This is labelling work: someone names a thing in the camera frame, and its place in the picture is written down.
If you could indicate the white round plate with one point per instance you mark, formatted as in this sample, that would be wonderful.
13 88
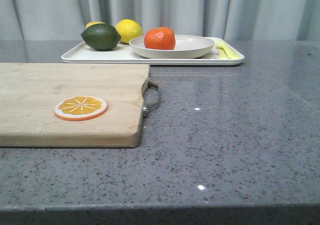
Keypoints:
186 47

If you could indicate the orange fruit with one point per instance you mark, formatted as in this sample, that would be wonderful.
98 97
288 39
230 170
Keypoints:
160 38

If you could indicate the white rectangular tray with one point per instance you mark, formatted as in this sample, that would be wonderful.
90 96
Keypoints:
123 54

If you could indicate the orange slice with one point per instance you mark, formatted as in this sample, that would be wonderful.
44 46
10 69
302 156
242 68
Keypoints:
80 108

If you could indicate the yellow lemon right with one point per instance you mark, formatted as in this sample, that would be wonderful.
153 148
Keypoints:
128 30

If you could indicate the yellow lemon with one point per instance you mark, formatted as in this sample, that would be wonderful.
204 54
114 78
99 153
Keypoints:
128 30
89 24

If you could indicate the yellow plastic fork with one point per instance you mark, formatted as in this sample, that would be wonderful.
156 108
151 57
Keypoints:
226 52

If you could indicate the green lime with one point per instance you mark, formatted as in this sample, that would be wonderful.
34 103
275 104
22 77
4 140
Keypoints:
101 37

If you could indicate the yellow lemon left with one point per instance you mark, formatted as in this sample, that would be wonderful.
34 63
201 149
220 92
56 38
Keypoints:
89 24

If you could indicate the wooden cutting board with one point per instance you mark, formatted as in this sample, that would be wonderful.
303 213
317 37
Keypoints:
30 91

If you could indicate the grey curtain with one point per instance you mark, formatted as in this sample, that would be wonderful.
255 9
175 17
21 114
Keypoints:
255 20

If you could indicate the metal cutting board handle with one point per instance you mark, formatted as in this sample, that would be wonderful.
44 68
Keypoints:
151 98

